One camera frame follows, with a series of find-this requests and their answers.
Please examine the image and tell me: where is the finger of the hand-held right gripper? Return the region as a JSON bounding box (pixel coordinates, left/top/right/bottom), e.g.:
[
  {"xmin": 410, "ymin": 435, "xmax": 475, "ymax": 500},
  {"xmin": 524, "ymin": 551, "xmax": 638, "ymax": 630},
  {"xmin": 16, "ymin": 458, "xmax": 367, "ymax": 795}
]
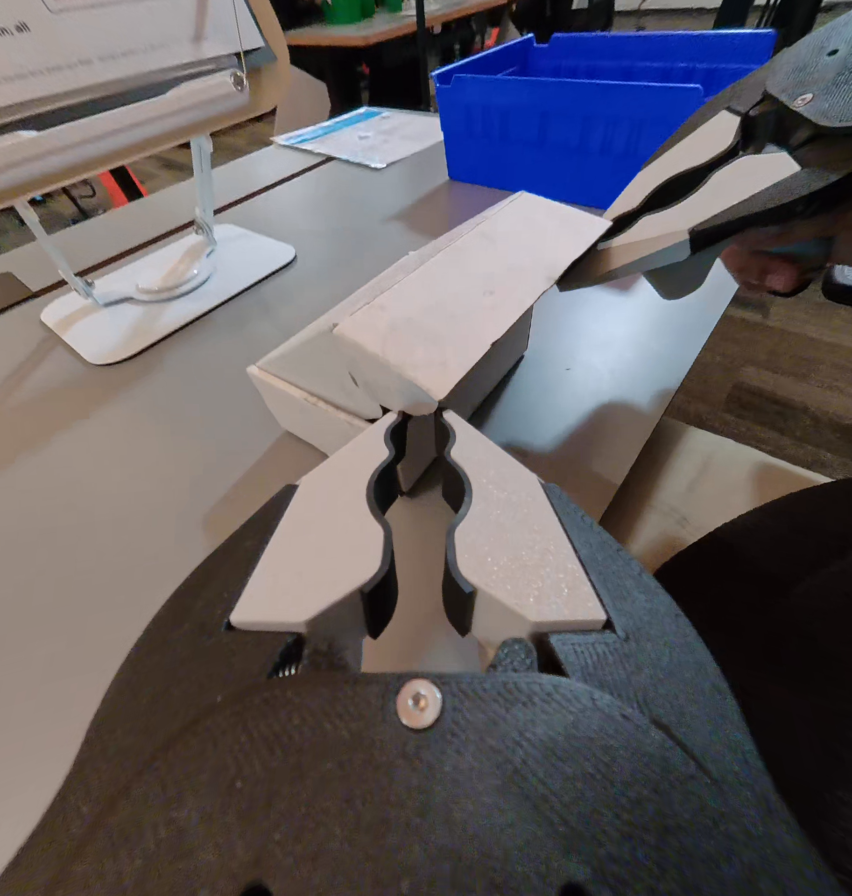
[
  {"xmin": 557, "ymin": 150, "xmax": 806, "ymax": 302},
  {"xmin": 603, "ymin": 108, "xmax": 745, "ymax": 232}
]

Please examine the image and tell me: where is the printed instruction sheet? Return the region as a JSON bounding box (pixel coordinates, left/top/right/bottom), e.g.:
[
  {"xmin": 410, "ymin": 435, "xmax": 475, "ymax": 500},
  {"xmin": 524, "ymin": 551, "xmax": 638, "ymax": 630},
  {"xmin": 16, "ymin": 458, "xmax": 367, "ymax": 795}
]
[{"xmin": 0, "ymin": 0, "xmax": 267, "ymax": 118}]

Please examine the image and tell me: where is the person's right hand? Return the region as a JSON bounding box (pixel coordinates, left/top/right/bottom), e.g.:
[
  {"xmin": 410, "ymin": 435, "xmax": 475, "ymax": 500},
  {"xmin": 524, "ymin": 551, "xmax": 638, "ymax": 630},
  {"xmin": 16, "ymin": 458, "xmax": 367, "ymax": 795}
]
[{"xmin": 718, "ymin": 206, "xmax": 852, "ymax": 296}]

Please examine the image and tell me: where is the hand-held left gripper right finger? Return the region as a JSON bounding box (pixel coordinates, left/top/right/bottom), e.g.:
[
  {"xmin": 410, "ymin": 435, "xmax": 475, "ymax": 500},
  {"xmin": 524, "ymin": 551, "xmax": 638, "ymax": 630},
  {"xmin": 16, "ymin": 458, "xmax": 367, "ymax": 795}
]
[{"xmin": 436, "ymin": 409, "xmax": 610, "ymax": 666}]

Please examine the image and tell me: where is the blue-edged paper sheet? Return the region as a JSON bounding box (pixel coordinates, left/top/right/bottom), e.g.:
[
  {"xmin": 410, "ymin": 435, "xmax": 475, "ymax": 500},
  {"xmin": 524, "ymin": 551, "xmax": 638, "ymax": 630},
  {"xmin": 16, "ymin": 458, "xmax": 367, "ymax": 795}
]
[{"xmin": 272, "ymin": 106, "xmax": 445, "ymax": 171}]

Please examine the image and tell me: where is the white document stand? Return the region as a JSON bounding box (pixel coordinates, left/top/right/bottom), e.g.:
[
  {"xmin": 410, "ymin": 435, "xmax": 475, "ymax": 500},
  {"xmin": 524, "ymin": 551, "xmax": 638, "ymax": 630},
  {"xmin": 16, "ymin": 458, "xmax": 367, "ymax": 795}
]
[{"xmin": 0, "ymin": 0, "xmax": 298, "ymax": 367}]

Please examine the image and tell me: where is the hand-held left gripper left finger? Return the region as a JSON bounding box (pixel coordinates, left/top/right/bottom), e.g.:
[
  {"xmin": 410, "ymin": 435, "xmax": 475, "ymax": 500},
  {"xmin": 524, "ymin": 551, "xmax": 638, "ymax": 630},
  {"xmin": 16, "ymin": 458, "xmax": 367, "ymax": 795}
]
[{"xmin": 228, "ymin": 410, "xmax": 403, "ymax": 641}]

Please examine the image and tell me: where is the grey desk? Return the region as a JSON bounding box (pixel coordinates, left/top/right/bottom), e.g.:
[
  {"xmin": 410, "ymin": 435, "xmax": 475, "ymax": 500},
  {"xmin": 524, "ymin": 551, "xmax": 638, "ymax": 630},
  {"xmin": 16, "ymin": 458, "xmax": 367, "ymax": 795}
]
[{"xmin": 0, "ymin": 105, "xmax": 739, "ymax": 896}]

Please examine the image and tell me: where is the blue plastic bin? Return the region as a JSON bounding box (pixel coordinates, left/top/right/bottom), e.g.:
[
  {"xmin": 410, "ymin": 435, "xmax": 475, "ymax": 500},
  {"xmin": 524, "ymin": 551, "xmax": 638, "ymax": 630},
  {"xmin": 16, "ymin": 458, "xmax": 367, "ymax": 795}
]
[{"xmin": 431, "ymin": 29, "xmax": 778, "ymax": 212}]

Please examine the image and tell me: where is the white cardboard mailer box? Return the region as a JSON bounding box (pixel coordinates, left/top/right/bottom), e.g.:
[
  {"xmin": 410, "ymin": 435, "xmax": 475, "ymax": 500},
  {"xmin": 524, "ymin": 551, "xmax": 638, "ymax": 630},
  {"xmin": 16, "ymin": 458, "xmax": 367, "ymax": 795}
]
[{"xmin": 247, "ymin": 190, "xmax": 613, "ymax": 494}]

